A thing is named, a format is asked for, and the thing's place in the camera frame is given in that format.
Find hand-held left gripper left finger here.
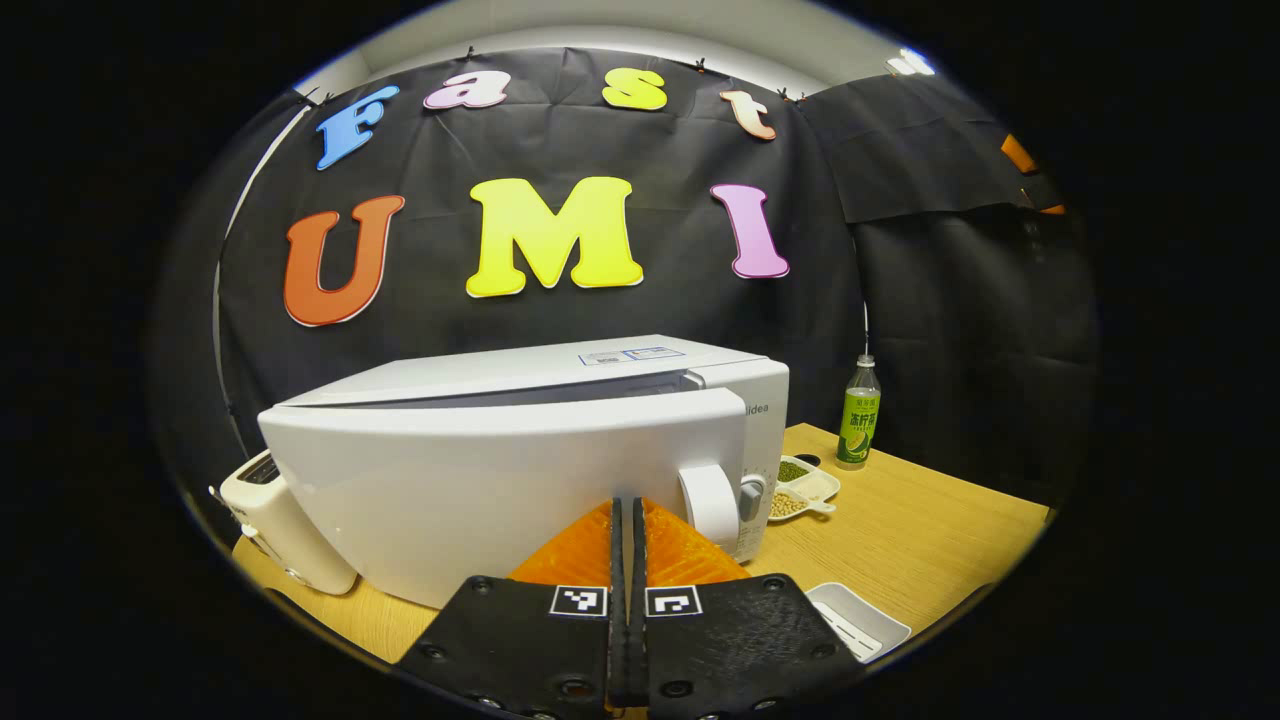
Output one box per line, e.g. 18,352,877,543
397,497,626,720

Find white microwave oven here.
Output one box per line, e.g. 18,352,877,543
258,334,791,611

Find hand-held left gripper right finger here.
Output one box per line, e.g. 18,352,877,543
630,497,866,720

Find white rectangular tray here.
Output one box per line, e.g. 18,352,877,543
805,582,913,664

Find white toaster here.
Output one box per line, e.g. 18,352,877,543
218,449,359,597

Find white divided dish of grains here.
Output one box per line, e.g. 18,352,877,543
768,455,841,523

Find green drink bottle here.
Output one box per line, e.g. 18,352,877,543
837,354,882,471

